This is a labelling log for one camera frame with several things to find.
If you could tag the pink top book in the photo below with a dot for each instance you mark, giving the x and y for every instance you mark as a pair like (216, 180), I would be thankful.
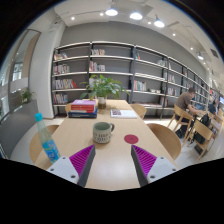
(84, 103)

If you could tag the small plant on ledge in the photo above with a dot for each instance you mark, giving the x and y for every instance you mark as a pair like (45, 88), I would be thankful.
(26, 96)

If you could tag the red middle book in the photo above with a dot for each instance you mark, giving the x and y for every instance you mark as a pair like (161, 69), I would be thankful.
(87, 108)

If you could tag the clear water bottle blue cap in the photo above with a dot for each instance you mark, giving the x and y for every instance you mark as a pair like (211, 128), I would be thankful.
(46, 139)

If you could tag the dark blue bottom book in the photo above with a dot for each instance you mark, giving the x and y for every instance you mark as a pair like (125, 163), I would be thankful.
(82, 115)

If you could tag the green ceramic mug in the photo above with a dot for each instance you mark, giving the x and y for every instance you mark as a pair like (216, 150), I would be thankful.
(102, 132)

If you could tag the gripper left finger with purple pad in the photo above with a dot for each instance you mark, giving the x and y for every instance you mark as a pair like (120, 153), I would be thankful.
(75, 168)

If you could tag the wooden chair far right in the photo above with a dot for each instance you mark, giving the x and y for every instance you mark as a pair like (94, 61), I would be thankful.
(139, 109)

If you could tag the open white magazine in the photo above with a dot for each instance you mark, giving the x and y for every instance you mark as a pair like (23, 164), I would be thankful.
(116, 113)

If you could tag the wooden chair near left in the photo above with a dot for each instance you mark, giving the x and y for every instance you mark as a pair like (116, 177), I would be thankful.
(35, 147)

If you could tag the seated man brown shirt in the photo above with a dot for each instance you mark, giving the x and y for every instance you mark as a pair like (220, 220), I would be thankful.
(184, 103)

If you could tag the large grey bookshelf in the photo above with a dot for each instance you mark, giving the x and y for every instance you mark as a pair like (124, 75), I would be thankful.
(148, 77)

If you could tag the red round coaster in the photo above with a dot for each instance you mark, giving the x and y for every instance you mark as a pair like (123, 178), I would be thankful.
(131, 139)

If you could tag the wooden chair near right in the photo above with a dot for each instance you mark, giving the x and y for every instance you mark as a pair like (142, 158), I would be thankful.
(167, 138)

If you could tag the potted green plant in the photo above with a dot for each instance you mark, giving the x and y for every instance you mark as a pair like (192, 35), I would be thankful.
(100, 87)

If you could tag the light wooden slatted chair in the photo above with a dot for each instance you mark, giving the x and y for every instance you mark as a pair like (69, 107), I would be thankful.
(182, 118)

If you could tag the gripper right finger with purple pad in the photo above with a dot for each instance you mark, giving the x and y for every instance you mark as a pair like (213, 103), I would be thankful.
(150, 168)

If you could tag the wooden chair far left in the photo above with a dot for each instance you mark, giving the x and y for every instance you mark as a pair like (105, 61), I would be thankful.
(68, 108)

